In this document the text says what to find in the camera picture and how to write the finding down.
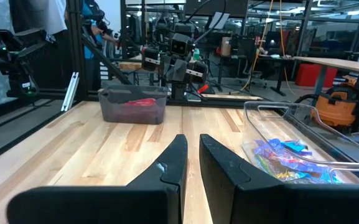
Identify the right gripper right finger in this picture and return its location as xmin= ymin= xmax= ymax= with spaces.
xmin=198 ymin=133 xmax=359 ymax=224

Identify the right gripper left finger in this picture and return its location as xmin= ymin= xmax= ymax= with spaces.
xmin=6 ymin=133 xmax=189 ymax=224

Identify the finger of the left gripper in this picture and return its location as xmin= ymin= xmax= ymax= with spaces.
xmin=180 ymin=63 xmax=193 ymax=81
xmin=166 ymin=64 xmax=181 ymax=82

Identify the clear gummy candy bag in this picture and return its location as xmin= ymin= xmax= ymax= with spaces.
xmin=275 ymin=169 xmax=304 ymax=182

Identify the red candy bag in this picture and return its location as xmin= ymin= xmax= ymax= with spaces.
xmin=123 ymin=98 xmax=157 ymax=107

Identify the purple gummy candy bag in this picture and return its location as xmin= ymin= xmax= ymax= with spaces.
xmin=272 ymin=155 xmax=323 ymax=174
xmin=253 ymin=138 xmax=284 ymax=162

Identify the blue Haribo candy bag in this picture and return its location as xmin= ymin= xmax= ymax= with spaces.
xmin=283 ymin=139 xmax=309 ymax=153
xmin=317 ymin=172 xmax=343 ymax=184

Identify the wooden block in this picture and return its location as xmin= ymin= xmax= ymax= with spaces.
xmin=118 ymin=61 xmax=142 ymax=71

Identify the cardboard box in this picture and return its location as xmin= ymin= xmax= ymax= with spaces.
xmin=221 ymin=36 xmax=233 ymax=57

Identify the white sheet on stand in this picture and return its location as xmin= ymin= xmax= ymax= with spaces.
xmin=208 ymin=11 xmax=231 ymax=30

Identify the grey translucent plastic bin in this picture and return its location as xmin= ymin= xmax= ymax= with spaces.
xmin=98 ymin=84 xmax=170 ymax=125

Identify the clear plastic bin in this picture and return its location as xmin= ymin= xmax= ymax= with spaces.
xmin=242 ymin=101 xmax=359 ymax=185

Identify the person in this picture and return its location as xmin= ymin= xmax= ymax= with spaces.
xmin=81 ymin=0 xmax=119 ymax=91
xmin=9 ymin=0 xmax=74 ymax=91

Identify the silver aluminium bar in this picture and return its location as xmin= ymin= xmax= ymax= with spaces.
xmin=60 ymin=72 xmax=80 ymax=112

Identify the orange shop vacuum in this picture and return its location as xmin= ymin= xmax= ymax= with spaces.
xmin=309 ymin=83 xmax=359 ymax=128

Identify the red box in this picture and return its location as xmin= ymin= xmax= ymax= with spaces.
xmin=295 ymin=63 xmax=338 ymax=88

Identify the wooden top table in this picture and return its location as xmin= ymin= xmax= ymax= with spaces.
xmin=293 ymin=55 xmax=359 ymax=94

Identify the black machine with green lights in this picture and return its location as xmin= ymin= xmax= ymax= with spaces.
xmin=0 ymin=12 xmax=57 ymax=100

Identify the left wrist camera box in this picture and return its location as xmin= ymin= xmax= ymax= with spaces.
xmin=170 ymin=32 xmax=194 ymax=58

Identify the yellow hanging cable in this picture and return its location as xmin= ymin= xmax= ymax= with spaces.
xmin=241 ymin=0 xmax=275 ymax=91
xmin=277 ymin=0 xmax=292 ymax=88

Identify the black vacuum hose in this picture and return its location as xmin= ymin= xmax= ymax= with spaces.
xmin=294 ymin=92 xmax=317 ymax=105

